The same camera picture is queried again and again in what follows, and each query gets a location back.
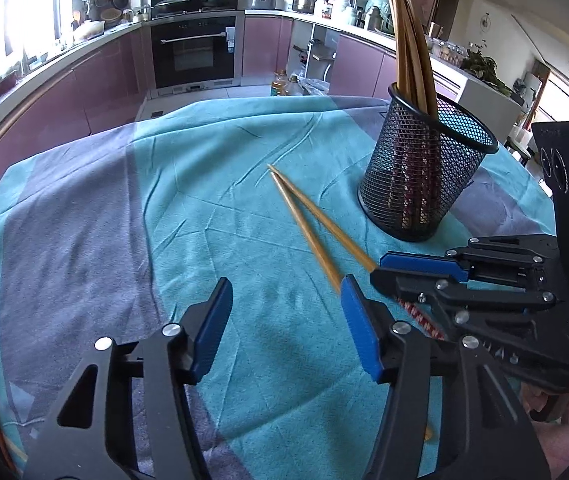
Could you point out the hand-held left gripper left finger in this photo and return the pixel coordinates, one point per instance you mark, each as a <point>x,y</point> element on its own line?
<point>214,330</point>

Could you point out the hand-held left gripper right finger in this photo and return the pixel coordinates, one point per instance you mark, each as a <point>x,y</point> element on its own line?
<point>362,330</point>

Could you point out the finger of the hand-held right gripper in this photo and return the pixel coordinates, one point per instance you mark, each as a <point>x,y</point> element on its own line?
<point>414,287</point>
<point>424,266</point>

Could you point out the black mesh utensil holder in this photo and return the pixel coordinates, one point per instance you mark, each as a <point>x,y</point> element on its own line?
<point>464,160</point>

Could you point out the bundle of wooden chopsticks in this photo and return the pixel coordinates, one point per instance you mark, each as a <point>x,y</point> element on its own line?
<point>407,60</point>

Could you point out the person's right hand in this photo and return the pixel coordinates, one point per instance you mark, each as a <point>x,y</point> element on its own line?
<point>530,402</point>

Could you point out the teal and grey tablecloth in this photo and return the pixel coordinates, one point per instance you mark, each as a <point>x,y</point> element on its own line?
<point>114,220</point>

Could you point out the green potted plant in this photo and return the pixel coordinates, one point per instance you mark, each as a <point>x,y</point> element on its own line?
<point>484,67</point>

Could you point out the clear plastic bottle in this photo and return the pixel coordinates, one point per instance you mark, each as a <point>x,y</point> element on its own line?
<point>297,87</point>

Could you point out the yellow cooking oil bottle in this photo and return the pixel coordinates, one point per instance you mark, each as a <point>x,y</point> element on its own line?
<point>279,85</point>

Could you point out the black stool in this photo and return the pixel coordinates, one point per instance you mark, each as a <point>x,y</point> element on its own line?
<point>317,60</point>

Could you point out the white kitchen countertop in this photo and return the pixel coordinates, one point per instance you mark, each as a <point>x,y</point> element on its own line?
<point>359,32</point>

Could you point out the pale green dome cover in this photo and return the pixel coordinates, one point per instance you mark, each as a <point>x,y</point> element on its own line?
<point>377,7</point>

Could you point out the purple kitchen cabinets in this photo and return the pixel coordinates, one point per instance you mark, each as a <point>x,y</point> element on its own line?
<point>74,95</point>

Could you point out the black built-in oven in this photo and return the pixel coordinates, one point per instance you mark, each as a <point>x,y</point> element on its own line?
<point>194,52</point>

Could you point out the stainless steel pot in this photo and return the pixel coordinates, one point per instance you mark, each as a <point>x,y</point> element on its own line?
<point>307,1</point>

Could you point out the black frying pan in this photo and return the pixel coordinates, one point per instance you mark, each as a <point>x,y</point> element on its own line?
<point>170,4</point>
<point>217,2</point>

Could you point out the woven basket bowl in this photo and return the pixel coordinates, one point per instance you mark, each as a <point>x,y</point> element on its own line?
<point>110,16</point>

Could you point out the round wall ornament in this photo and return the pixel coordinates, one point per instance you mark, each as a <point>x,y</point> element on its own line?
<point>485,22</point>

